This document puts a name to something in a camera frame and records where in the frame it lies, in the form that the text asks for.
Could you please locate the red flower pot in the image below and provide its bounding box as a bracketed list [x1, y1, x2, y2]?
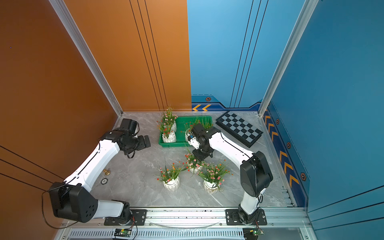
[185, 119, 200, 142]
[184, 149, 206, 175]
[158, 123, 177, 143]

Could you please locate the orange flower pot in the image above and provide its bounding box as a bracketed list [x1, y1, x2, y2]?
[198, 117, 213, 130]
[157, 163, 187, 192]

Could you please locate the pink flower pot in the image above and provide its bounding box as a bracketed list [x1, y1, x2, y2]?
[198, 160, 231, 194]
[157, 107, 178, 133]

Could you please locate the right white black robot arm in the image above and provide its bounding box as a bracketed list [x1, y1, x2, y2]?
[188, 124, 273, 226]

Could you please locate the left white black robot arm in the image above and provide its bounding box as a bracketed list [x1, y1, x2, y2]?
[47, 129, 151, 225]

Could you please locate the green plastic storage tray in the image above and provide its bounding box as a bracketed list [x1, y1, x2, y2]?
[159, 116, 213, 148]

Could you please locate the small brass fitting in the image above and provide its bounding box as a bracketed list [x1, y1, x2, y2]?
[103, 169, 111, 176]

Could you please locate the black white chessboard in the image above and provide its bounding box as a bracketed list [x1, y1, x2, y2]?
[216, 111, 263, 148]

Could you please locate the left green circuit board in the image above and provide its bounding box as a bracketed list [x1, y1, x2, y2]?
[114, 229, 132, 238]

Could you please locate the green circuit board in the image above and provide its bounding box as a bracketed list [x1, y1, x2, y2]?
[243, 228, 264, 240]
[114, 229, 132, 238]

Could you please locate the right green circuit board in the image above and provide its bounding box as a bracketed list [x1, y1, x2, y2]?
[243, 228, 264, 240]

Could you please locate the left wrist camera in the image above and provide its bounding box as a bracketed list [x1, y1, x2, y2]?
[119, 119, 140, 137]

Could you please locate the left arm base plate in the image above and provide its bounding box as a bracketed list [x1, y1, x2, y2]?
[104, 209, 147, 227]

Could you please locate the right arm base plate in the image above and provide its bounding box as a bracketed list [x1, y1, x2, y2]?
[225, 208, 268, 226]

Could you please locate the aluminium front rail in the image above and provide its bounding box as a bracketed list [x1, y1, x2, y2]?
[59, 206, 313, 229]

